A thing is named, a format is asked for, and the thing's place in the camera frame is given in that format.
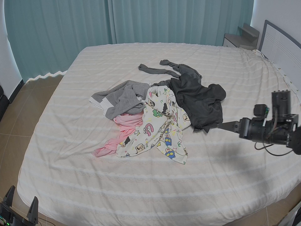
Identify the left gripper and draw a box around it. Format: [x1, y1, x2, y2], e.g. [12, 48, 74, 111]
[0, 186, 39, 226]

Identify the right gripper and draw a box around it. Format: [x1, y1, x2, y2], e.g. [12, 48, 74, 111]
[239, 117, 271, 143]

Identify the white printed pyjama top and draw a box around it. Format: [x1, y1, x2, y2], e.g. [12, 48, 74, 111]
[115, 85, 189, 165]

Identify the black shirt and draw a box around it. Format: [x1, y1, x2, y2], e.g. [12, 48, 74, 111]
[168, 76, 227, 134]

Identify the grey bedside table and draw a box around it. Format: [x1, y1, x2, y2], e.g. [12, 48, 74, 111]
[223, 23, 260, 50]

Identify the bed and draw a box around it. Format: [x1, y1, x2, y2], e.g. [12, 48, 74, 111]
[18, 20, 301, 226]

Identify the dark grey garment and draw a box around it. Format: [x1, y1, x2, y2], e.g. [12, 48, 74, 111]
[138, 59, 203, 88]

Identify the pink garment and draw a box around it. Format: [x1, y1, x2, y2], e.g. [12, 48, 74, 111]
[91, 113, 144, 157]

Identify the grey and white garment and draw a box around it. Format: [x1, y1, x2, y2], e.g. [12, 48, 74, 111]
[89, 80, 151, 120]

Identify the blue-green curtain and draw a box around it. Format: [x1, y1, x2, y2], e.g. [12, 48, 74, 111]
[106, 0, 256, 48]
[4, 0, 116, 82]

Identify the thin black cable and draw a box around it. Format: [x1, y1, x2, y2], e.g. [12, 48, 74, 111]
[38, 218, 57, 226]

